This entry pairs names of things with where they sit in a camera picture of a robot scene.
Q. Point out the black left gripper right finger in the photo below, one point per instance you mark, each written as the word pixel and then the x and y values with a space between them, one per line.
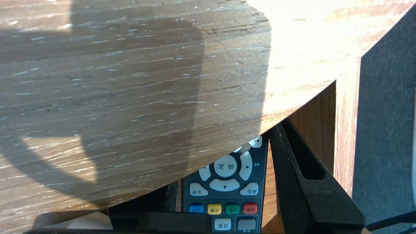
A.
pixel 308 201

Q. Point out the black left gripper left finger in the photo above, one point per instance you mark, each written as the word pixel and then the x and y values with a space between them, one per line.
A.
pixel 156 203

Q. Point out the black TV remote control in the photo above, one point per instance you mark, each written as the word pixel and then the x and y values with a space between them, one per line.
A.
pixel 224 195

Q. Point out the round wooden bedside table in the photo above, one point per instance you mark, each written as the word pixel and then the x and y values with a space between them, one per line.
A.
pixel 130 81

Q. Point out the grey fabric bed frame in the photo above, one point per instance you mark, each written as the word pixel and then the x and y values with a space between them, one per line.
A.
pixel 386 130

